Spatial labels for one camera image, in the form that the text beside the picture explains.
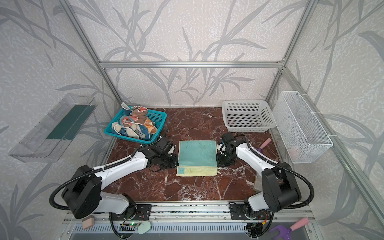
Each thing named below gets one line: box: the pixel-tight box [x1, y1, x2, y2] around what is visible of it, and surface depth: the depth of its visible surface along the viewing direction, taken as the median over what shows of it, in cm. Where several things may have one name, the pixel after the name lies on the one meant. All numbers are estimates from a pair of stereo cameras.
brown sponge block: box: [82, 215, 95, 230], surface depth 71 cm
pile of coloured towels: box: [111, 102, 158, 141], surface depth 101 cm
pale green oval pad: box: [137, 220, 151, 235], surface depth 70 cm
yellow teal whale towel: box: [176, 140, 218, 177], surface depth 93 cm
